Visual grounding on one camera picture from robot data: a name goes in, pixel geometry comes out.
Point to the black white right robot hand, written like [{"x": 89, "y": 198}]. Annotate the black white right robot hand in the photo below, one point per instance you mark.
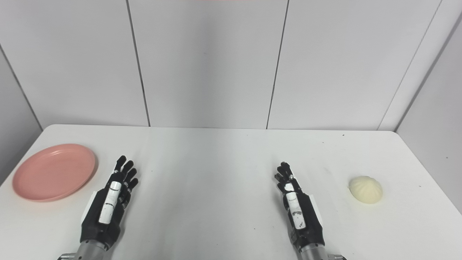
[{"x": 306, "y": 224}]

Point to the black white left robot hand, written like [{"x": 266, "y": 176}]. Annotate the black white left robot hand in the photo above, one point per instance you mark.
[{"x": 104, "y": 220}]

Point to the cream steamed bun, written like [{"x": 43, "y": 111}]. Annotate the cream steamed bun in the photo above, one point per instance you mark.
[{"x": 365, "y": 189}]

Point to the pink round plate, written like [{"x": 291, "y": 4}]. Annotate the pink round plate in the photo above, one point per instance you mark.
[{"x": 54, "y": 172}]

